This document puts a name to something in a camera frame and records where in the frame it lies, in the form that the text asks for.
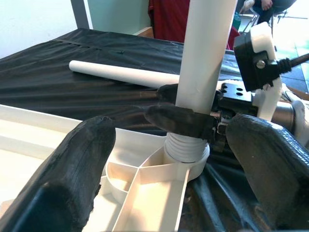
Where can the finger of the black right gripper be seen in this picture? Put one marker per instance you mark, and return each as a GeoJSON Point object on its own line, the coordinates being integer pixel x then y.
{"type": "Point", "coordinates": [169, 94]}
{"type": "Point", "coordinates": [181, 120]}

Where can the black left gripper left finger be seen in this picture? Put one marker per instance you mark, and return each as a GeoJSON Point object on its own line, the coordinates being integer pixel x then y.
{"type": "Point", "coordinates": [62, 183]}

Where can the red hanging garment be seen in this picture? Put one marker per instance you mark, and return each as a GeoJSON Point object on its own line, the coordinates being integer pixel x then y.
{"type": "Point", "coordinates": [166, 21]}

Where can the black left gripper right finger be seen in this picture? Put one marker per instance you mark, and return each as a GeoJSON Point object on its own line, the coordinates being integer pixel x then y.
{"type": "Point", "coordinates": [275, 174]}

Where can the white plastic table top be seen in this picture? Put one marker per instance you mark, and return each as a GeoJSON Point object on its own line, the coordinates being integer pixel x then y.
{"type": "Point", "coordinates": [149, 205]}

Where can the seated person dark trousers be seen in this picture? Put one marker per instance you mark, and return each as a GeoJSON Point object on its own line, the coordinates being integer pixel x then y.
{"type": "Point", "coordinates": [272, 9]}

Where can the white plastic table leg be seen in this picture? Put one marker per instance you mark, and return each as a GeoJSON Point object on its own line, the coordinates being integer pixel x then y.
{"type": "Point", "coordinates": [202, 48]}
{"type": "Point", "coordinates": [120, 72]}

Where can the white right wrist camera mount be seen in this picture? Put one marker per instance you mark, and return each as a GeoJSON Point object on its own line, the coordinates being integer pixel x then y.
{"type": "Point", "coordinates": [262, 38]}

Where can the black plastic cover sheet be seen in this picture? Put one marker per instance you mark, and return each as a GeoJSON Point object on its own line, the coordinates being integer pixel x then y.
{"type": "Point", "coordinates": [72, 96]}

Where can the brown wooden cabinet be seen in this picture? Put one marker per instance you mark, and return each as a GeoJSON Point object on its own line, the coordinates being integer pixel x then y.
{"type": "Point", "coordinates": [146, 32]}

